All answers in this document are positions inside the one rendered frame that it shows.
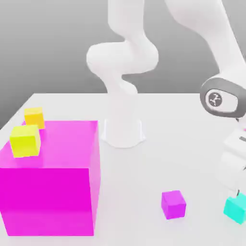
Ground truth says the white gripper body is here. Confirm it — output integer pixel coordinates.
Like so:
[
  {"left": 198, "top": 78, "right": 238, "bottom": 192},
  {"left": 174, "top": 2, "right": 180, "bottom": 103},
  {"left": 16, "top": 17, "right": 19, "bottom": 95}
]
[{"left": 219, "top": 151, "right": 246, "bottom": 193}]

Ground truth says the small yellow cube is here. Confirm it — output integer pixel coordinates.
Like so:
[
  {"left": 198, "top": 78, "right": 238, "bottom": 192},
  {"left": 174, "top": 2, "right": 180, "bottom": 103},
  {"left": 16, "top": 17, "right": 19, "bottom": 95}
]
[{"left": 9, "top": 124, "right": 41, "bottom": 159}]

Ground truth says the large magenta box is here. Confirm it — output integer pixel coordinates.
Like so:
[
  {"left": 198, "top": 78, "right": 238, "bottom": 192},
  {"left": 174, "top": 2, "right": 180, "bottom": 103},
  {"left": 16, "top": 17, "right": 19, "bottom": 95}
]
[{"left": 0, "top": 120, "right": 101, "bottom": 236}]

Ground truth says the small cyan cube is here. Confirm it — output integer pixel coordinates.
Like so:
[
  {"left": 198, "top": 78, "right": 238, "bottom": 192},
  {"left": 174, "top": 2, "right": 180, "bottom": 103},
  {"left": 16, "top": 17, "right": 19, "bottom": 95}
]
[{"left": 223, "top": 193, "right": 246, "bottom": 225}]

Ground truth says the small purple cube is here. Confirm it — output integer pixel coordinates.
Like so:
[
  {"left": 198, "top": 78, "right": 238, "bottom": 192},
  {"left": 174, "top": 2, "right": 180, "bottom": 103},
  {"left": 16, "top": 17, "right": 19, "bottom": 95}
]
[{"left": 161, "top": 190, "right": 187, "bottom": 220}]

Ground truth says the small orange cube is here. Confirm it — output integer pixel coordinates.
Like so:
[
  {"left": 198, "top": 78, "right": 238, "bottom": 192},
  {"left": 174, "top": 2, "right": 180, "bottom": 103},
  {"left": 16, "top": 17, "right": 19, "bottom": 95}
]
[{"left": 24, "top": 107, "right": 46, "bottom": 130}]

